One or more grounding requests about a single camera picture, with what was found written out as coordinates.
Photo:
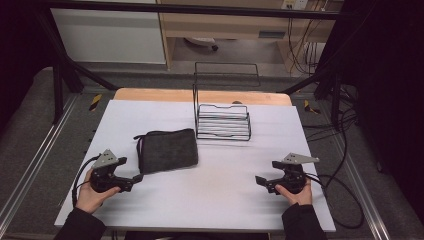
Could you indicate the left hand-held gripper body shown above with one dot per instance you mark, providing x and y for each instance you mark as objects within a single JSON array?
[{"x": 104, "y": 178}]

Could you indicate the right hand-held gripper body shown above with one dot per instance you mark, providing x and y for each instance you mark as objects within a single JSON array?
[{"x": 293, "y": 178}]

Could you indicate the dark grey towel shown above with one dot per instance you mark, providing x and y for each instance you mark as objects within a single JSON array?
[{"x": 168, "y": 150}]

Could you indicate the person's right hand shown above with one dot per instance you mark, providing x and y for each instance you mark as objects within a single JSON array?
[{"x": 296, "y": 198}]

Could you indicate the person's left hand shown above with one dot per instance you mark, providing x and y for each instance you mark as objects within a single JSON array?
[{"x": 90, "y": 196}]

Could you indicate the white table board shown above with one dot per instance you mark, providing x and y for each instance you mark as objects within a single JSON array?
[{"x": 206, "y": 200}]

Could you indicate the yellow black tape marker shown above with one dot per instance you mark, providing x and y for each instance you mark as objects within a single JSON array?
[{"x": 95, "y": 102}]

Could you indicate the wooden table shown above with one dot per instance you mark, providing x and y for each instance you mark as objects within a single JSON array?
[{"x": 160, "y": 95}]

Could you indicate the black metal stand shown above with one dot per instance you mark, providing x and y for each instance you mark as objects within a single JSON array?
[
  {"x": 328, "y": 85},
  {"x": 61, "y": 73}
]

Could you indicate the white cabinet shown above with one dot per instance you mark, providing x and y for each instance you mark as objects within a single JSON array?
[{"x": 106, "y": 36}]

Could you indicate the black curtain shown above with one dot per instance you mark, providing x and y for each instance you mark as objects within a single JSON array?
[
  {"x": 393, "y": 100},
  {"x": 16, "y": 60}
]

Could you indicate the office chair base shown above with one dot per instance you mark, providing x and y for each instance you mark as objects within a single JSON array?
[{"x": 201, "y": 41}]

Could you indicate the light wooden desk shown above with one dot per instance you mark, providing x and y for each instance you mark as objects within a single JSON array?
[{"x": 233, "y": 25}]

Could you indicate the white power strip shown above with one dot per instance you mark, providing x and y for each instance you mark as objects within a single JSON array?
[{"x": 295, "y": 4}]

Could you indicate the black metal crossbar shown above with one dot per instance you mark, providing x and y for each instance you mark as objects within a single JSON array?
[{"x": 186, "y": 8}]

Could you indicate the aluminium floor rail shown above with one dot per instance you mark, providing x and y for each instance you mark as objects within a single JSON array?
[
  {"x": 36, "y": 160},
  {"x": 363, "y": 190}
]

